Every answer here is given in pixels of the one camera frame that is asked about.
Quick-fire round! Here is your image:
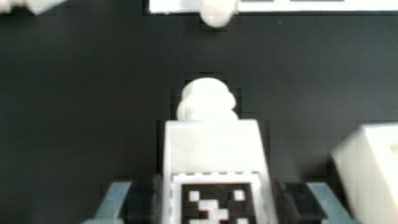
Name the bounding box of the white leg on sheet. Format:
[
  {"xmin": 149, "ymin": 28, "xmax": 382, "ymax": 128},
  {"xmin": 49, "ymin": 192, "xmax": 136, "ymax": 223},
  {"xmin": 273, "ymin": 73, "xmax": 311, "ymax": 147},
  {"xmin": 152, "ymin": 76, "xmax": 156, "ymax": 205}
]
[{"xmin": 199, "ymin": 0, "xmax": 238, "ymax": 28}]

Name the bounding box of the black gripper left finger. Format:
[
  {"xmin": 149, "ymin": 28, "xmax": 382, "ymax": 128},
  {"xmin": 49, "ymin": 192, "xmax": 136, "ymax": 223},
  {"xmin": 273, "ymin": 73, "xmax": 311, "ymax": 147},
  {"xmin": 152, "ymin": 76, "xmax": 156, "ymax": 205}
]
[{"xmin": 81, "ymin": 176, "xmax": 161, "ymax": 224}]

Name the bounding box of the white square table top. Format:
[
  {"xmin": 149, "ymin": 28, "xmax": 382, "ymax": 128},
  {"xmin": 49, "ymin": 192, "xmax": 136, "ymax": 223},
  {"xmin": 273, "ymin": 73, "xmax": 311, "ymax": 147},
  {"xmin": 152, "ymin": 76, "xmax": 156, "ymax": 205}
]
[{"xmin": 330, "ymin": 122, "xmax": 398, "ymax": 224}]

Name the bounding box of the white marker sheet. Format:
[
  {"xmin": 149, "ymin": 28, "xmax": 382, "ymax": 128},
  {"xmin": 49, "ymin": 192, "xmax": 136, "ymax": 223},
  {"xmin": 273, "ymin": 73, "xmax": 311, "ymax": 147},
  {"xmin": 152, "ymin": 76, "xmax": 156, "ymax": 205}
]
[{"xmin": 149, "ymin": 0, "xmax": 398, "ymax": 14}]

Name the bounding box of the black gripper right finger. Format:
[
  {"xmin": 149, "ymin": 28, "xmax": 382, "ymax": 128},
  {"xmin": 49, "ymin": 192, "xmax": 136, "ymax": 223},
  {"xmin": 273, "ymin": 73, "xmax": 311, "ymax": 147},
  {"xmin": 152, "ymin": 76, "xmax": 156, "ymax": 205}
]
[{"xmin": 275, "ymin": 182, "xmax": 358, "ymax": 224}]

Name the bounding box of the white leg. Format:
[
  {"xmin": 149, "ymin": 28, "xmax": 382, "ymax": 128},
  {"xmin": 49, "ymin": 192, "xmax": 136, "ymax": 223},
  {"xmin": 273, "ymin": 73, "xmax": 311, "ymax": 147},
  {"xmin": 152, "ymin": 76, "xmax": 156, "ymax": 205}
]
[
  {"xmin": 199, "ymin": 0, "xmax": 238, "ymax": 28},
  {"xmin": 158, "ymin": 77, "xmax": 279, "ymax": 224},
  {"xmin": 0, "ymin": 0, "xmax": 65, "ymax": 15}
]

